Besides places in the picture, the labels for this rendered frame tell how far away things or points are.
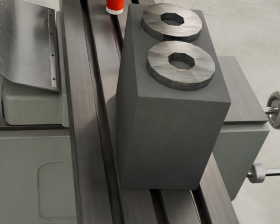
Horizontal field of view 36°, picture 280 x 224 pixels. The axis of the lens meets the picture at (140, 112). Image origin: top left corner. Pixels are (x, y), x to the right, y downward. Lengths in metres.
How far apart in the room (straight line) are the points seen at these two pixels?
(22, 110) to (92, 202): 0.39
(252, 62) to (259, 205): 1.08
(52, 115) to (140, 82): 0.47
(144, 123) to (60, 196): 0.70
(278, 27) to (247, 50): 0.43
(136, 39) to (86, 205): 0.25
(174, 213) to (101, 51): 0.40
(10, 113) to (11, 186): 0.25
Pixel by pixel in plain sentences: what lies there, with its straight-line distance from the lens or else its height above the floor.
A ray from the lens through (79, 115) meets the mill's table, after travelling 0.75.
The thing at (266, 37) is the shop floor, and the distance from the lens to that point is 3.04.
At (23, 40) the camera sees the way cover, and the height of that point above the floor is 0.90.
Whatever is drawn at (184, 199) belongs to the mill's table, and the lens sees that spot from 0.66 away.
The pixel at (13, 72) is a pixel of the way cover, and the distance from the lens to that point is 0.91.
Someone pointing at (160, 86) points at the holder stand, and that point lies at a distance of 0.53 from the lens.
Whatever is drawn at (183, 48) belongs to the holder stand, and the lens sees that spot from 0.59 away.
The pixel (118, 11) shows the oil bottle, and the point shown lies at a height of 0.97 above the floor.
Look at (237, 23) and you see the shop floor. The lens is 3.09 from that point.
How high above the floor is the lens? 1.48
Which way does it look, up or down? 43 degrees down
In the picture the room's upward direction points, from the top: 12 degrees clockwise
